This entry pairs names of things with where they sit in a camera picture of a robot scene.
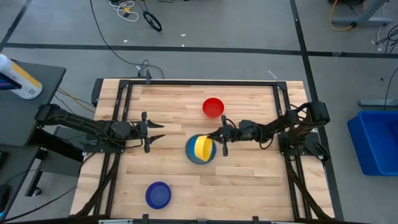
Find yellow plastic bowl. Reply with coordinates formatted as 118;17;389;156
193;134;214;162

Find blue plastic storage bin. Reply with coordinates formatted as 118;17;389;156
347;110;398;177

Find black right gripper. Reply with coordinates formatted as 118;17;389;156
206;114;240;157

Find black hoop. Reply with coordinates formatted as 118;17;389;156
142;10;163;33

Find white yellow wipes canister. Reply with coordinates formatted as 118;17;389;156
0;53;44;100

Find red plastic bowl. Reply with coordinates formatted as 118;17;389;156
201;97;225;119

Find grey plastic bowl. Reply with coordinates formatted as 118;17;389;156
185;134;218;166

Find grey metal table base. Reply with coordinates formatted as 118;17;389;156
330;0;394;26

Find grey metal floor bar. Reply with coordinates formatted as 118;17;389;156
358;98;398;108

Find black desk leg base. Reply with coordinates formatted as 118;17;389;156
24;126;85;197

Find thin yellow cable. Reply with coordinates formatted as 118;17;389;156
57;87;96;114

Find black side desk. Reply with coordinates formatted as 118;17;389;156
0;60;67;147

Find long black floor cable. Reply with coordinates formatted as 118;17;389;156
89;0;165;79

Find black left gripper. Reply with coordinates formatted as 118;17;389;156
130;111;166;154

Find black aluminium table frame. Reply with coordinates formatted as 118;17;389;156
71;77;336;224

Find black tangled cables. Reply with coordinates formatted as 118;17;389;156
375;24;398;54

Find white coiled cable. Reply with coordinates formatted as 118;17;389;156
108;0;140;23

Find yellow floor cable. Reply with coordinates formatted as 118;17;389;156
328;0;356;32

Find blue plastic bowl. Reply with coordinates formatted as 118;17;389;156
145;181;172;210

